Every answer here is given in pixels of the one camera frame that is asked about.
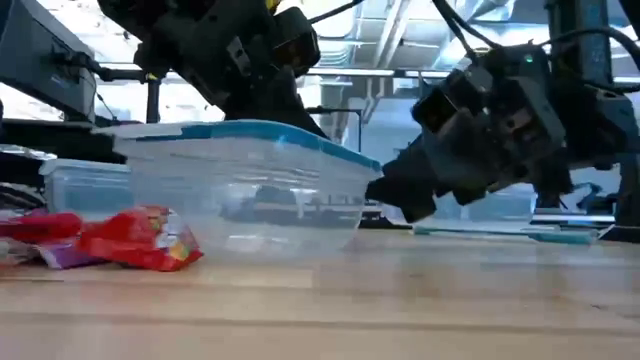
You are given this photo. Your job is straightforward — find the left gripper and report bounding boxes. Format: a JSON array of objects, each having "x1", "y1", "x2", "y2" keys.
[{"x1": 134, "y1": 14, "x2": 330, "y2": 140}]

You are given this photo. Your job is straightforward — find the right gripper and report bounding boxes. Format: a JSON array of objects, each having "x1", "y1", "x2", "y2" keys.
[{"x1": 364, "y1": 43, "x2": 575, "y2": 225}]

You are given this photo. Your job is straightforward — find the clear container with blue rim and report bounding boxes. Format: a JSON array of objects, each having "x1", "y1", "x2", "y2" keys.
[{"x1": 92, "y1": 119, "x2": 384, "y2": 174}]

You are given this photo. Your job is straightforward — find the clear lid with teal rim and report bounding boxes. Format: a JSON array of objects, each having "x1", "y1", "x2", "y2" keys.
[{"x1": 413, "y1": 225, "x2": 599, "y2": 246}]

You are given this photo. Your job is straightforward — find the red Skittles pack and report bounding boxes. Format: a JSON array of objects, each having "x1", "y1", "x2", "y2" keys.
[{"x1": 78, "y1": 205, "x2": 205, "y2": 273}]

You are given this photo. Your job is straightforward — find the purple candy pack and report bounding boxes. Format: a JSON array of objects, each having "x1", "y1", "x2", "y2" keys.
[{"x1": 37, "y1": 242, "x2": 109, "y2": 271}]

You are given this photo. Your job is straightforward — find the red candy pack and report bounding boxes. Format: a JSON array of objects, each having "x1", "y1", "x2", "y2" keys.
[{"x1": 0, "y1": 212, "x2": 84, "y2": 244}]

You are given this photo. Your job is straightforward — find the black desk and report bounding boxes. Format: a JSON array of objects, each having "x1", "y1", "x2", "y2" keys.
[{"x1": 0, "y1": 117, "x2": 126, "y2": 166}]

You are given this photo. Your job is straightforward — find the computer monitor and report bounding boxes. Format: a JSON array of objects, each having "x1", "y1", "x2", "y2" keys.
[{"x1": 0, "y1": 0, "x2": 97, "y2": 123}]

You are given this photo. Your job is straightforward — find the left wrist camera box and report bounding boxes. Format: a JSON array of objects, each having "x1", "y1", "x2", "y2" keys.
[{"x1": 272, "y1": 7, "x2": 322, "y2": 77}]

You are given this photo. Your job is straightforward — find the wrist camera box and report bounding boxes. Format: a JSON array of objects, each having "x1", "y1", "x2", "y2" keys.
[
  {"x1": 411, "y1": 63, "x2": 484, "y2": 135},
  {"x1": 272, "y1": 7, "x2": 322, "y2": 77}
]

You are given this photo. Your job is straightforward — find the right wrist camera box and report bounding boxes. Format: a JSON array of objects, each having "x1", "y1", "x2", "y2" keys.
[{"x1": 411, "y1": 63, "x2": 484, "y2": 135}]

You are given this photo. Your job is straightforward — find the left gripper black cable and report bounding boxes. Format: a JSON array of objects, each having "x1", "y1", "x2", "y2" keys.
[{"x1": 307, "y1": 0, "x2": 366, "y2": 25}]

